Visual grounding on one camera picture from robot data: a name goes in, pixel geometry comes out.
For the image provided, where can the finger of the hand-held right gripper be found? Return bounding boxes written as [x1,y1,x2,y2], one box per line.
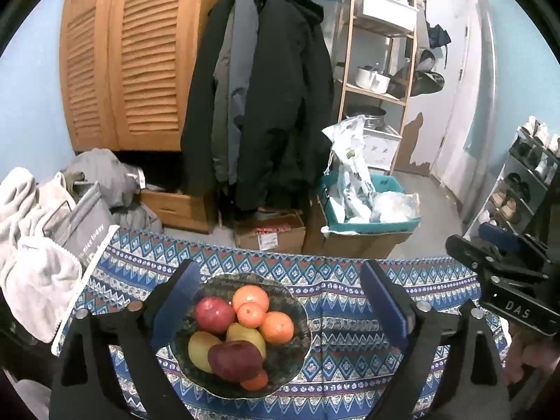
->
[445,234,547,280]
[478,222,553,260]

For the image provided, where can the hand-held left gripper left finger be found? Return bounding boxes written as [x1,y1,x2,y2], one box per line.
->
[49,259,202,420]

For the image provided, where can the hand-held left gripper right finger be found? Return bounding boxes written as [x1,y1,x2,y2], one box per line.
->
[360,260,512,420]

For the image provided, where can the red apple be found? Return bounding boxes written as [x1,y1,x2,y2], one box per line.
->
[207,340,264,383]
[195,296,236,336]

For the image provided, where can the yellow mango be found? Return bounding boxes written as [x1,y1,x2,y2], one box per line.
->
[188,331,223,374]

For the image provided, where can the yellow-green mango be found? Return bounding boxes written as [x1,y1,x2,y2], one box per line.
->
[225,322,267,359]

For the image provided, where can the orange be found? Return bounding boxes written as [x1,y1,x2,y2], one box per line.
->
[232,285,270,313]
[240,370,269,391]
[237,302,267,329]
[259,311,295,344]

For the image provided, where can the dark green glass plate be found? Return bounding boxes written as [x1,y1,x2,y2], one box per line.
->
[168,272,312,400]

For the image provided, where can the person's right hand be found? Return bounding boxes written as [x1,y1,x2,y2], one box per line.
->
[502,321,560,388]

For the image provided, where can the group of shoes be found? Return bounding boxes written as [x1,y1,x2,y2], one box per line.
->
[477,116,560,232]

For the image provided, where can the blue patterned tablecloth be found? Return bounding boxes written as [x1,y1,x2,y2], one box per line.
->
[51,225,512,420]

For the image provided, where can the metal shoe rack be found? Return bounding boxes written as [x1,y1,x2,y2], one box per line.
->
[461,116,560,246]

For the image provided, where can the large cardboard box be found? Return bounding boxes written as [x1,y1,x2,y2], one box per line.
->
[304,197,414,260]

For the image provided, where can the teal plastic bin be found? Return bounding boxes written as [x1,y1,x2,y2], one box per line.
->
[319,173,423,235]

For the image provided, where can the clear plastic bag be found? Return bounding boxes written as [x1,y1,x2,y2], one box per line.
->
[370,191,421,224]

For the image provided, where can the small cardboard box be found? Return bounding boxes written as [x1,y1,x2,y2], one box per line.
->
[234,212,307,253]

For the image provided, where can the grey tote bag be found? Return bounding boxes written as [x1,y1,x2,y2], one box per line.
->
[41,181,114,267]

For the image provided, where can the white patterned box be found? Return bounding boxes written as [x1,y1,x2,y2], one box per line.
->
[363,125,403,171]

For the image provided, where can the white towel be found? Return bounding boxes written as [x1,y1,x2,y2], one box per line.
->
[2,236,84,344]

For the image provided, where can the grey leaning board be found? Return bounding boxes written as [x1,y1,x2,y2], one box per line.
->
[464,0,499,224]

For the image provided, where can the metal pot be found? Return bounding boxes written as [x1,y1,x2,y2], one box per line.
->
[345,105,388,132]

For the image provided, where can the white door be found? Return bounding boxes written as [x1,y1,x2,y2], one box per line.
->
[411,0,475,180]

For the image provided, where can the dark hat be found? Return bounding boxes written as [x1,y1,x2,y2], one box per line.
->
[409,69,446,97]

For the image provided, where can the person's grey clothing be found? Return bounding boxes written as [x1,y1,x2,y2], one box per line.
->
[6,378,51,420]

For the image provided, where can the dark pan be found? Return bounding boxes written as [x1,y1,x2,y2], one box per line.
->
[385,72,414,99]

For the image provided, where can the beige fleece blanket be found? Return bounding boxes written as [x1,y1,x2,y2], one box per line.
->
[0,167,77,281]

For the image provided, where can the grey hat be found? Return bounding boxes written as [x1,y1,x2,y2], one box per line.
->
[415,48,438,73]

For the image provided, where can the white pot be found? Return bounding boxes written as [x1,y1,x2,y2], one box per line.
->
[354,65,392,95]

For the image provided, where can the dark folded umbrella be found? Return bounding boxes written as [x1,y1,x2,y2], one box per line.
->
[426,22,451,51]

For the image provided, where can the wooden shelf unit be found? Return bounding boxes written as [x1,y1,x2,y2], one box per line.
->
[337,0,427,176]

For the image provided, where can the large black hooded coat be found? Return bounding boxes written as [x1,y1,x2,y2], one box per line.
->
[234,0,335,213]

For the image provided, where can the grey jacket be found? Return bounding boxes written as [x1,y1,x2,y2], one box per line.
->
[212,0,259,184]

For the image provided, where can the white storage box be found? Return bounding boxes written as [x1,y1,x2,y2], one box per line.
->
[354,0,418,33]

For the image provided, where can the wooden louvered wardrobe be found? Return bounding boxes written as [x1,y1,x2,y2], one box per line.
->
[59,0,230,235]

